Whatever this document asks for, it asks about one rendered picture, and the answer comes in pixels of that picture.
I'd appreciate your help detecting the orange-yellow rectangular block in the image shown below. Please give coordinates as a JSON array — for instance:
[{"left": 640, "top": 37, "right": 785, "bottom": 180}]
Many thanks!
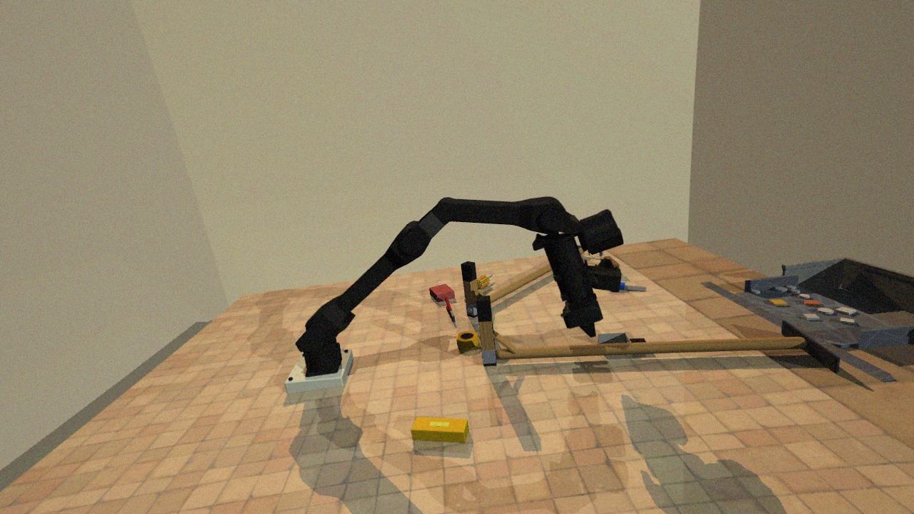
[{"left": 411, "top": 417, "right": 469, "bottom": 443}]

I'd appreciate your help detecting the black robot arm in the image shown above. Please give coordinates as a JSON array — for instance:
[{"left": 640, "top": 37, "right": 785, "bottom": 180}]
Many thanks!
[{"left": 296, "top": 196, "right": 623, "bottom": 377}]

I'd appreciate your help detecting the yellow ring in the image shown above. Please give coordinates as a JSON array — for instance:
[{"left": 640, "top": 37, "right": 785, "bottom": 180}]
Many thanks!
[{"left": 456, "top": 331, "right": 478, "bottom": 349}]

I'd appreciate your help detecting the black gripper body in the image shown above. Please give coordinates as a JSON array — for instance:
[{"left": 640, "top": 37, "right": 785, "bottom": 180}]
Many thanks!
[{"left": 552, "top": 259, "right": 603, "bottom": 329}]

